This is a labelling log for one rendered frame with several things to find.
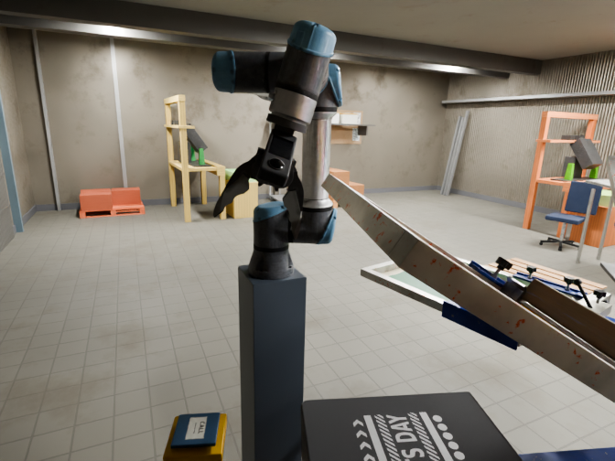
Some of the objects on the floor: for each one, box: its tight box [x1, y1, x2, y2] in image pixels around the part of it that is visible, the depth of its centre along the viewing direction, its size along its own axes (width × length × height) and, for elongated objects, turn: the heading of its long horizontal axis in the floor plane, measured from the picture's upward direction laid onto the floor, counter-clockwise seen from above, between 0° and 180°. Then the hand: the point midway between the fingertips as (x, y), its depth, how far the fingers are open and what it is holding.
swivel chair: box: [539, 181, 603, 251], centre depth 578 cm, size 57×54×98 cm
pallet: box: [484, 258, 607, 295], centre depth 443 cm, size 107×74×10 cm
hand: (254, 230), depth 69 cm, fingers open, 14 cm apart
